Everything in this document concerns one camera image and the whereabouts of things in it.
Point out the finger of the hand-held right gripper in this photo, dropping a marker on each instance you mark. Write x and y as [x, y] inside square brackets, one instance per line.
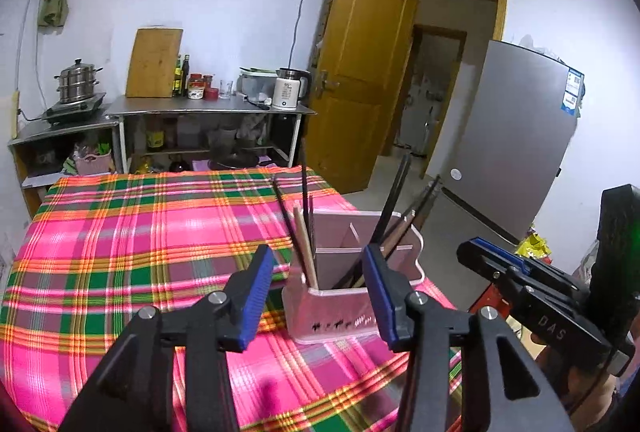
[505, 259]
[482, 264]

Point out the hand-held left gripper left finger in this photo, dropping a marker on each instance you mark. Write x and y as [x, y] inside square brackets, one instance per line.
[257, 292]

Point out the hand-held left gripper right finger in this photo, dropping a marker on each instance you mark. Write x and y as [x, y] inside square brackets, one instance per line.
[380, 297]

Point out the pink utensil holder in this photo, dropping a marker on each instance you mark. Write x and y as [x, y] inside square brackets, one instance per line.
[340, 317]

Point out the person's right hand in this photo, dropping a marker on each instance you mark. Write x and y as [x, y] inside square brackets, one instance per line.
[595, 392]

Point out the yellow snack packet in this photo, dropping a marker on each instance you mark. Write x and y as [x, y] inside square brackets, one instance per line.
[534, 248]

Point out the silver refrigerator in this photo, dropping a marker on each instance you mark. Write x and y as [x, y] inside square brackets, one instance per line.
[510, 136]

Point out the pink plaid tablecloth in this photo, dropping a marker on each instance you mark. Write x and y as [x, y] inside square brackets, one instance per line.
[125, 252]

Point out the long steel counter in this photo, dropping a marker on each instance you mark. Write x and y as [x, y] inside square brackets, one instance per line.
[210, 111]

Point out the yellow bottle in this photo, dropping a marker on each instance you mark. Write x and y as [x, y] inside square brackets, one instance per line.
[155, 135]

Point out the white electric kettle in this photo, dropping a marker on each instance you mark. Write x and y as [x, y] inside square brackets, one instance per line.
[287, 94]

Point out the clear drinking glass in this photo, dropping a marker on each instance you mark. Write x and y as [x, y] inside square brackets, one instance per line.
[226, 90]

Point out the clear plastic storage box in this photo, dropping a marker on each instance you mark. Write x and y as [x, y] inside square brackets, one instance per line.
[257, 86]

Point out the pink plastic basket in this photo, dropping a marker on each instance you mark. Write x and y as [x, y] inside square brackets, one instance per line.
[92, 163]

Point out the red lid jar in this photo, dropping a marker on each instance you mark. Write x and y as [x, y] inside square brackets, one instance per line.
[196, 86]

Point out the dark oil bottle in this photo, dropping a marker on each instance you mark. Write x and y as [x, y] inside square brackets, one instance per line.
[184, 74]

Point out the yellow wooden door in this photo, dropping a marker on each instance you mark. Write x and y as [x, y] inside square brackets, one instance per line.
[357, 61]

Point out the wooden cutting board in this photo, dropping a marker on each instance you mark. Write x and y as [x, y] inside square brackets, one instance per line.
[152, 64]

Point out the small steel counter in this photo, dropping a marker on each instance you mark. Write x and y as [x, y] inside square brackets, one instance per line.
[60, 131]

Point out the induction cooker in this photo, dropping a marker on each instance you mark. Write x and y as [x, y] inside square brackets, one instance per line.
[75, 111]

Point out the steel steamer pot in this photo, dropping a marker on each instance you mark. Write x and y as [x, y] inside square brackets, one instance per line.
[77, 81]

